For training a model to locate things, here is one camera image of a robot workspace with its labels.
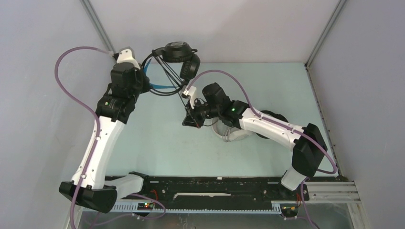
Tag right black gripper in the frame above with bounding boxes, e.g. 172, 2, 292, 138
182, 98, 221, 130

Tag white headphones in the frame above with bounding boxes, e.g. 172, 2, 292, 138
211, 118, 253, 143

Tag black blue headphones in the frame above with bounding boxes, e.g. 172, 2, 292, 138
140, 42, 201, 96

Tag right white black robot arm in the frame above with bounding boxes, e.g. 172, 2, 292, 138
181, 83, 328, 199

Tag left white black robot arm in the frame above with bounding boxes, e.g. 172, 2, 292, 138
59, 62, 151, 213

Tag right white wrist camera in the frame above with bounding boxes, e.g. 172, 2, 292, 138
181, 86, 197, 109

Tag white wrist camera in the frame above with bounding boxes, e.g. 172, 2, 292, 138
113, 47, 141, 70
181, 86, 197, 109

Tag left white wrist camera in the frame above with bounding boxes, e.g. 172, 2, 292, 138
113, 47, 141, 70

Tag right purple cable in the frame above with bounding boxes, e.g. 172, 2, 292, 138
186, 69, 339, 229

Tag purple cable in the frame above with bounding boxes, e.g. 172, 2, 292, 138
186, 69, 339, 229
54, 46, 167, 229

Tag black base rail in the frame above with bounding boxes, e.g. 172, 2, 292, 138
121, 176, 310, 212

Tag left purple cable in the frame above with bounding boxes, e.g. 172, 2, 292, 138
54, 46, 167, 229

